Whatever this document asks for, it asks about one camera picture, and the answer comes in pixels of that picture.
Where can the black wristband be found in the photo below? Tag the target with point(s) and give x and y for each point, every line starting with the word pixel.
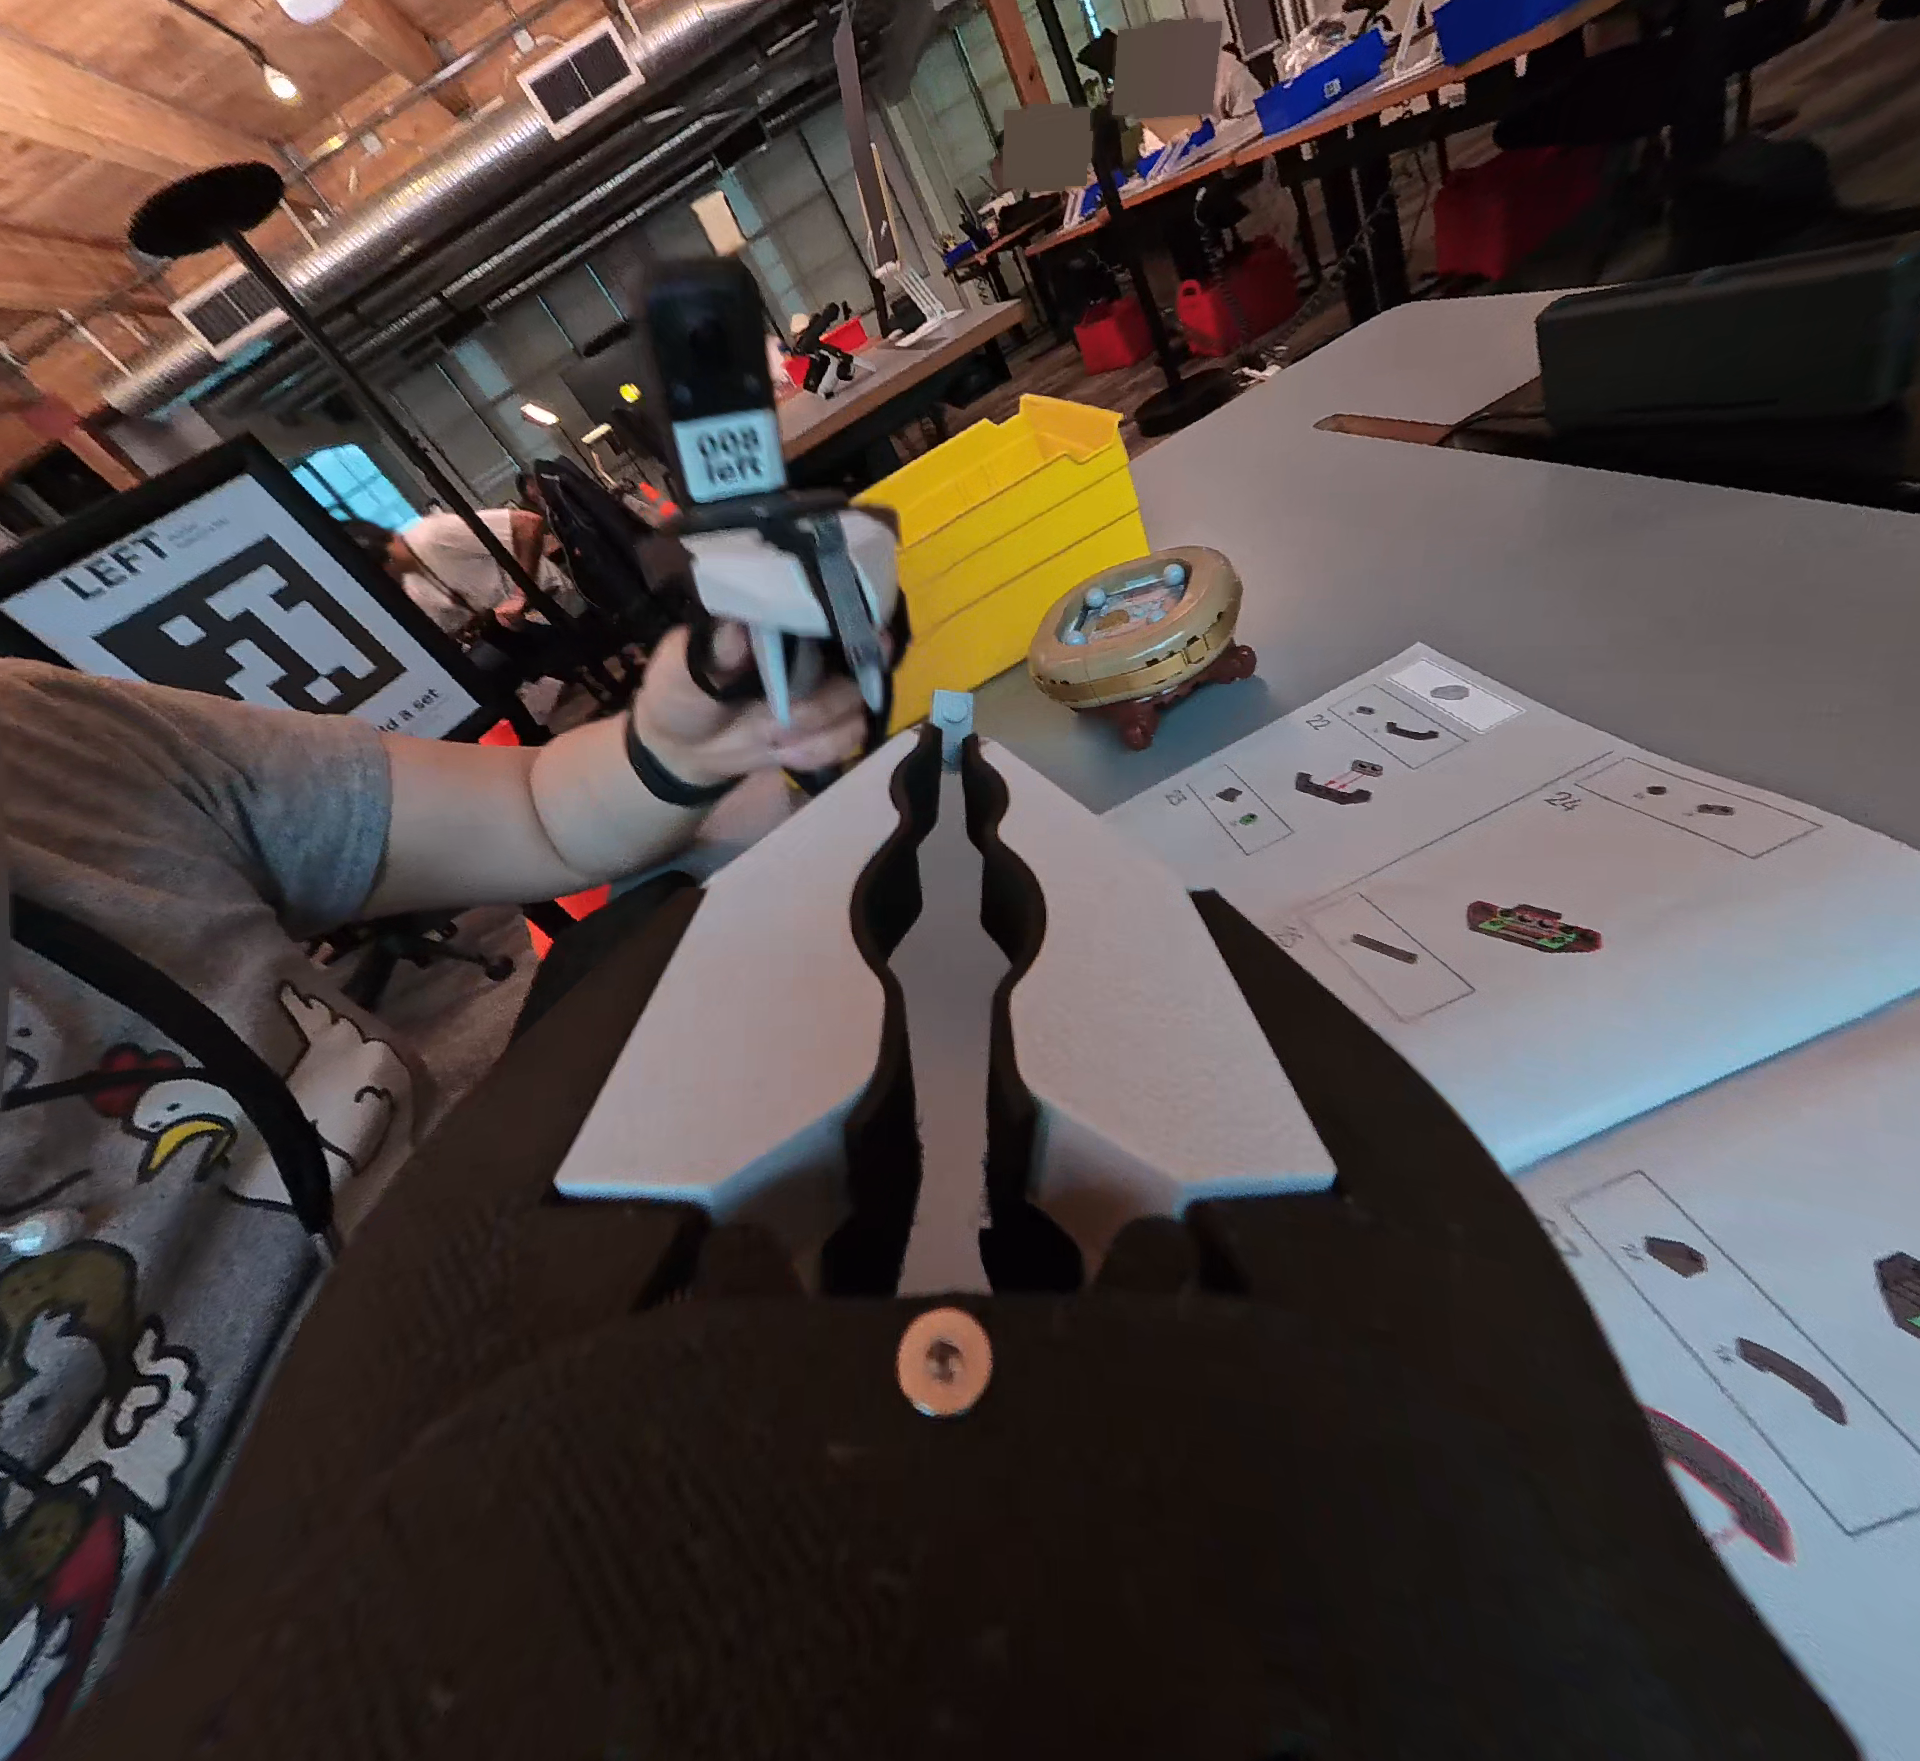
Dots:
pixel 661 771

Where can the black round-top floor pole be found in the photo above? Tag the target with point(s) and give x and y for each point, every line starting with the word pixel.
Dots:
pixel 206 209

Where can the person's left forearm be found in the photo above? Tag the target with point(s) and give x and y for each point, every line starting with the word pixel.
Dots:
pixel 481 816

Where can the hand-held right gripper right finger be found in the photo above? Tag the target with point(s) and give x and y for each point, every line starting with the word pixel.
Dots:
pixel 1156 1041

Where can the metal air duct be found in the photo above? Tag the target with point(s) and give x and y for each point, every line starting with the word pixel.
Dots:
pixel 450 164

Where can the grey desk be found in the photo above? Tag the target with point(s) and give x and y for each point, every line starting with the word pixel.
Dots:
pixel 1502 561

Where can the black under-desk box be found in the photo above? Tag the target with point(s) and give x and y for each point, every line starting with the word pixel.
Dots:
pixel 1724 336

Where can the black office chair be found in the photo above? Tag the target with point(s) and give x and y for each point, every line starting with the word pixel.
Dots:
pixel 593 547

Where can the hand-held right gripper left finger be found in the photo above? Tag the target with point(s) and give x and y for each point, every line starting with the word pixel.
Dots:
pixel 721 1041

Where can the black floor stand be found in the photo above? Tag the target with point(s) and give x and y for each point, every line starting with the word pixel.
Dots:
pixel 1140 277

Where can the black framed marker sign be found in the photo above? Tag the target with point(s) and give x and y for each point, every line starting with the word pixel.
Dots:
pixel 271 622

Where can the red bag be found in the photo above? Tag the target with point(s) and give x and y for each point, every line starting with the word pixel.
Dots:
pixel 1516 217
pixel 1114 336
pixel 1236 299

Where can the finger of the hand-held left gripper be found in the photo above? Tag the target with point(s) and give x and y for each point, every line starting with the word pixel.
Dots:
pixel 867 605
pixel 775 674

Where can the grey wood-edged table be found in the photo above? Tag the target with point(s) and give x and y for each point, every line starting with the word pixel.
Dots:
pixel 930 343

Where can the white air vent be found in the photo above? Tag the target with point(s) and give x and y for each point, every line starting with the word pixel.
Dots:
pixel 582 80
pixel 229 313

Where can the grey toy plate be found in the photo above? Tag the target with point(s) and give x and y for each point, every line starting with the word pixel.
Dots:
pixel 951 714

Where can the tan brick model pot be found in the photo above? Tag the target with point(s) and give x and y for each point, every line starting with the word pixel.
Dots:
pixel 1140 651

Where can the yellow plastic bin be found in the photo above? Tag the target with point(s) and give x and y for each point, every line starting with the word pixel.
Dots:
pixel 1022 516

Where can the person's left hand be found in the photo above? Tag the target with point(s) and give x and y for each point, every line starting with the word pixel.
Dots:
pixel 705 726

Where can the instruction booklet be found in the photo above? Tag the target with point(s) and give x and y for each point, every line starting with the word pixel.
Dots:
pixel 1502 801

